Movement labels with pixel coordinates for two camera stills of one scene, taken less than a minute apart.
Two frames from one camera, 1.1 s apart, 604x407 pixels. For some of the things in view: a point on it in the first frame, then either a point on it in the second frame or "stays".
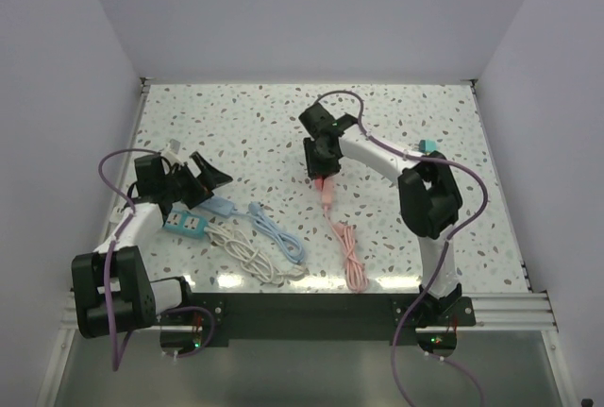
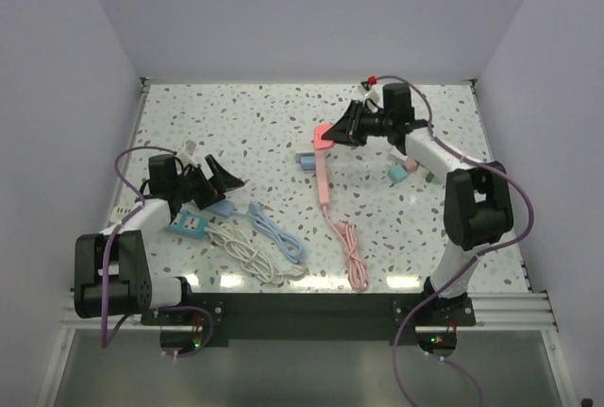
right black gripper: [315, 168] -> [348, 130]
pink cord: [355, 271] stays
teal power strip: [186, 223] stays
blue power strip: [219, 206] stays
